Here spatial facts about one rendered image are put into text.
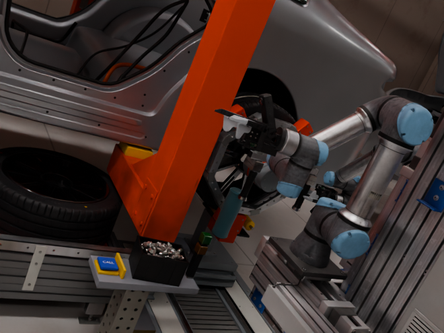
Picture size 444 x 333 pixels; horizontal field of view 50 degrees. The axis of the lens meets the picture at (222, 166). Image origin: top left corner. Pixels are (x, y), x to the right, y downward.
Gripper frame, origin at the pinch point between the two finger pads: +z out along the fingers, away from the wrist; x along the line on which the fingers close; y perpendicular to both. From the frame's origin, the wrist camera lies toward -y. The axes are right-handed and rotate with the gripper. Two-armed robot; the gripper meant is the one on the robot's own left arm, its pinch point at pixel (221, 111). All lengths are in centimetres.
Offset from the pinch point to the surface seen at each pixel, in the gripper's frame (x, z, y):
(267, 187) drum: 85, -62, 32
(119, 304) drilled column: 44, -2, 86
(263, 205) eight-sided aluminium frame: 105, -73, 45
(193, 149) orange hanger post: 56, -11, 21
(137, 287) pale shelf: 39, -5, 75
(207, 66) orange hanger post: 51, -4, -12
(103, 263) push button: 43, 10, 71
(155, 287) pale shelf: 40, -12, 74
